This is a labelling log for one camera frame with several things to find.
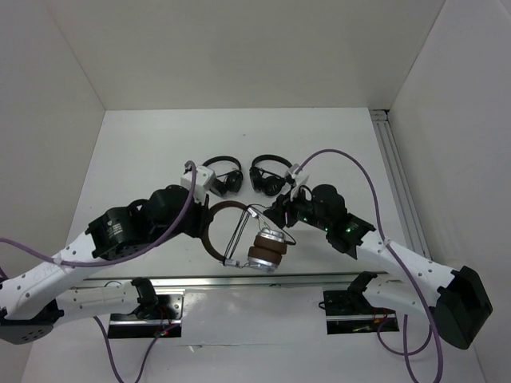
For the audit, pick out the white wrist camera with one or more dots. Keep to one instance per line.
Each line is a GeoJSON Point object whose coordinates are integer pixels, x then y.
{"type": "Point", "coordinates": [296, 177]}
{"type": "Point", "coordinates": [199, 179]}

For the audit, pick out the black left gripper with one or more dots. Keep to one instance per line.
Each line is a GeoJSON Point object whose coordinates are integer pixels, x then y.
{"type": "Point", "coordinates": [204, 216]}

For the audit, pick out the black on-ear headphones right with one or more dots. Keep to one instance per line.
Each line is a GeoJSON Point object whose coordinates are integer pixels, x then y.
{"type": "Point", "coordinates": [268, 183]}

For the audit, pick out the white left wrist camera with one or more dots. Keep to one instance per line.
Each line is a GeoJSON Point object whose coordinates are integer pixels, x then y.
{"type": "Point", "coordinates": [199, 179]}

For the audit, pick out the black on-ear headphones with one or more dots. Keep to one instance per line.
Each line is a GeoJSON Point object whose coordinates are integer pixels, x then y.
{"type": "Point", "coordinates": [268, 183]}
{"type": "Point", "coordinates": [229, 182]}

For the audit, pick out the aluminium front rail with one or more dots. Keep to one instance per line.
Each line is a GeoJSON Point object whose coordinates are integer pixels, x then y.
{"type": "Point", "coordinates": [286, 280]}

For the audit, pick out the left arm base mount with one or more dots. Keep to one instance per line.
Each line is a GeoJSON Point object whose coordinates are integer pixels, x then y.
{"type": "Point", "coordinates": [157, 314]}

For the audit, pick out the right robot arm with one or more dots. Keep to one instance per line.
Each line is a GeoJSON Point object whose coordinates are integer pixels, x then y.
{"type": "Point", "coordinates": [455, 299]}

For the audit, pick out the black on-ear headphones left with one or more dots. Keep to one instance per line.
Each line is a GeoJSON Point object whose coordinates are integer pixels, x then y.
{"type": "Point", "coordinates": [229, 182]}

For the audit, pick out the brown silver over-ear headphones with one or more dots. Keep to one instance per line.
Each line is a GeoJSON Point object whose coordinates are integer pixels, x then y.
{"type": "Point", "coordinates": [255, 242]}

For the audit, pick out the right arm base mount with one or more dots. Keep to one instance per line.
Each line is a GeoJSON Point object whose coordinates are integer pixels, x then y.
{"type": "Point", "coordinates": [346, 314]}

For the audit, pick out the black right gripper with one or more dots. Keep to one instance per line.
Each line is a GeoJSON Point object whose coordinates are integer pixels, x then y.
{"type": "Point", "coordinates": [277, 212]}

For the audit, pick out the aluminium side rail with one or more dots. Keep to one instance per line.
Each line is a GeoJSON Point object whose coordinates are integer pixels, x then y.
{"type": "Point", "coordinates": [414, 234]}

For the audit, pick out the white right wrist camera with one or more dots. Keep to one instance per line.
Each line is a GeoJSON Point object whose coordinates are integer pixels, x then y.
{"type": "Point", "coordinates": [296, 177]}

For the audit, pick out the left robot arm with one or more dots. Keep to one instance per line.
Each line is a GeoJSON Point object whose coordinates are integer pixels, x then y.
{"type": "Point", "coordinates": [37, 301]}

